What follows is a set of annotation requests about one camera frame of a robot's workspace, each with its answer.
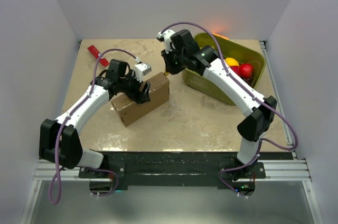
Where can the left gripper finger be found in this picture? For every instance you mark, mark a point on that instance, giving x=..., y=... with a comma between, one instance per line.
x=139, y=100
x=145, y=90

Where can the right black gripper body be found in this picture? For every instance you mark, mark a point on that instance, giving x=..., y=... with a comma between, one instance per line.
x=175, y=61

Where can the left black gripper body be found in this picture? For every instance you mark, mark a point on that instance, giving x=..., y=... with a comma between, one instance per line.
x=130, y=86

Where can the brown cardboard express box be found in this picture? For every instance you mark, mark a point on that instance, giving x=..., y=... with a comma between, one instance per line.
x=154, y=93

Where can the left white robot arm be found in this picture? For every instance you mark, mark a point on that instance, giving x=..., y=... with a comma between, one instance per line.
x=59, y=138

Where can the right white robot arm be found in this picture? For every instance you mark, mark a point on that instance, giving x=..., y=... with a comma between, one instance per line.
x=257, y=110

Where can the yellow lemon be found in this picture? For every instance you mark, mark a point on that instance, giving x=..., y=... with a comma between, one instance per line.
x=231, y=62

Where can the pink dragon fruit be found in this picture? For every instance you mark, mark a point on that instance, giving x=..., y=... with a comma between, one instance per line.
x=236, y=70

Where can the red apple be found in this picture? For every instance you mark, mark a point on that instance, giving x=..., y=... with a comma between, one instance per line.
x=246, y=70

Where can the small dark red grapes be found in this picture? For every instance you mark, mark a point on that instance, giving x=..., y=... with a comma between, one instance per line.
x=248, y=81

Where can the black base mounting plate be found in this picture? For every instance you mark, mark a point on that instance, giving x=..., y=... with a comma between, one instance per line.
x=121, y=170

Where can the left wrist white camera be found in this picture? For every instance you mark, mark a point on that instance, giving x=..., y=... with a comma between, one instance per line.
x=141, y=69

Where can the wrist white camera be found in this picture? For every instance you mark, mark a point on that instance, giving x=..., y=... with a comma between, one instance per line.
x=141, y=69
x=165, y=37

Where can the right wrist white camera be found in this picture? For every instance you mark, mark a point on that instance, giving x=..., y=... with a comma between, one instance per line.
x=165, y=37

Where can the aluminium rail frame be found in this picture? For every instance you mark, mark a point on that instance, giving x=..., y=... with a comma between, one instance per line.
x=190, y=121

